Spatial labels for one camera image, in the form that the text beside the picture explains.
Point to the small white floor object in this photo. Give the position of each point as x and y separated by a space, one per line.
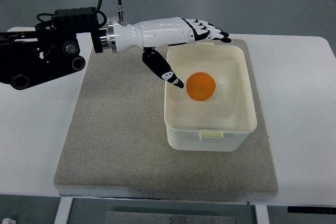
8 221

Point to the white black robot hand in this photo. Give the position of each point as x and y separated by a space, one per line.
150 34

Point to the white table leg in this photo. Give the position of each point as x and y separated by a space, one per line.
63 211
262 214

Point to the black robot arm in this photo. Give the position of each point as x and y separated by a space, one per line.
50 51

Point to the beige foam mat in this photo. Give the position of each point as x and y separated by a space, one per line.
117 143

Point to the black table control panel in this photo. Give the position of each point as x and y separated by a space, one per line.
312 210

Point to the white table leg left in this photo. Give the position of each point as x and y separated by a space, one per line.
63 211

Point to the orange fruit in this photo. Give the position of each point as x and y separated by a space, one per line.
200 86

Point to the cream plastic box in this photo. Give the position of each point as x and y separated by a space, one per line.
220 123

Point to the white table leg right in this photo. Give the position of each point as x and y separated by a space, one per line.
262 214

